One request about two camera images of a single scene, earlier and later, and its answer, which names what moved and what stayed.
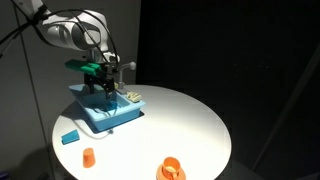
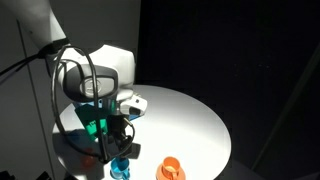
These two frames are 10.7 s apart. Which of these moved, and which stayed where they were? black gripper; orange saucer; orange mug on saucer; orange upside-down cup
Moved: black gripper
Stayed: orange saucer; orange mug on saucer; orange upside-down cup
